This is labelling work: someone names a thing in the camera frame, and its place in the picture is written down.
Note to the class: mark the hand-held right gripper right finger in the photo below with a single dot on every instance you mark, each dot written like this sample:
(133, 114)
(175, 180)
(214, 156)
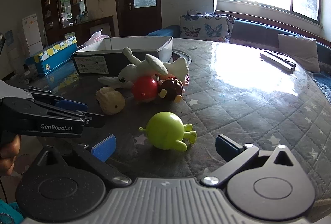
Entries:
(226, 146)

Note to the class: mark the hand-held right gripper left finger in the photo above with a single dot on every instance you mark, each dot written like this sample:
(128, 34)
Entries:
(104, 147)

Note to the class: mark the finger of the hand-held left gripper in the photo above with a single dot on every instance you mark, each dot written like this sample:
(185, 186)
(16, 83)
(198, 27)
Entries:
(95, 122)
(72, 105)

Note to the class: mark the tan ridged toy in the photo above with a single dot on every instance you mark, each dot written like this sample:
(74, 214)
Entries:
(111, 101)

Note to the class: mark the red round toy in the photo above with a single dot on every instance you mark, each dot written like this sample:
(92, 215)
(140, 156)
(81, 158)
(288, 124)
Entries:
(144, 88)

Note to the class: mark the green round toy figure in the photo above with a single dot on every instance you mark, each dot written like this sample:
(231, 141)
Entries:
(163, 131)

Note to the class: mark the grey cardboard box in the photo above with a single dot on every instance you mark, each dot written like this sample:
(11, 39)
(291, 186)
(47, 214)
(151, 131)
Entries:
(116, 45)

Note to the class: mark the doll figurine with red dress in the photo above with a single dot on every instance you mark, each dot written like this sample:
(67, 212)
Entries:
(172, 89)

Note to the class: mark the white plush toy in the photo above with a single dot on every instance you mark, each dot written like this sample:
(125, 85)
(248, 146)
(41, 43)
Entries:
(155, 65)

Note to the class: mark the grey quilted desktop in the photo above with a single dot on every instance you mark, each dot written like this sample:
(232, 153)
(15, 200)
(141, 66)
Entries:
(232, 110)

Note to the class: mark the person's left hand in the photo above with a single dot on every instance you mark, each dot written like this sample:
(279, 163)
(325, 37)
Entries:
(9, 156)

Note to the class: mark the blue box with dots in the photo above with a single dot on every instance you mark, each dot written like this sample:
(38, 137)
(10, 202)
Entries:
(51, 57)

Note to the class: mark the framed paper sign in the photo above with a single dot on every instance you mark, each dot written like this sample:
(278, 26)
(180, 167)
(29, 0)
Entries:
(69, 35)

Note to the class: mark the pink plastic bag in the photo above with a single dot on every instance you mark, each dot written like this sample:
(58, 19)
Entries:
(97, 36)

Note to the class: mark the dark wooden cabinet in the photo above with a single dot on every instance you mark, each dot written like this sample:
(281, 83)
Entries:
(88, 27)

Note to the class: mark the white refrigerator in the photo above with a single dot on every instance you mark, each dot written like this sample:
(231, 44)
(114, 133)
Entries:
(32, 32)

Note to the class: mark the teal cloth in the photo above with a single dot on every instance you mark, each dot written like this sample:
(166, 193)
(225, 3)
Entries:
(9, 213)

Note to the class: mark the silver remote control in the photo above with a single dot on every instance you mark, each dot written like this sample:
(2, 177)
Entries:
(274, 63)

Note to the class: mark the round metal table insert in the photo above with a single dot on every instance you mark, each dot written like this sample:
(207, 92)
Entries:
(182, 57)

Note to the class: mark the blue sofa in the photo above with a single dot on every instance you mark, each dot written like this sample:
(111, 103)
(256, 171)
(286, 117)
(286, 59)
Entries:
(256, 31)

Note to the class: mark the white pillow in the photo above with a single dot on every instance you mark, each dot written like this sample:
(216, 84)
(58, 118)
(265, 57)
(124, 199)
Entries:
(300, 51)

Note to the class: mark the grey patterned pillow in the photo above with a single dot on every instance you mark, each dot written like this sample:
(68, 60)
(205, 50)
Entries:
(232, 23)

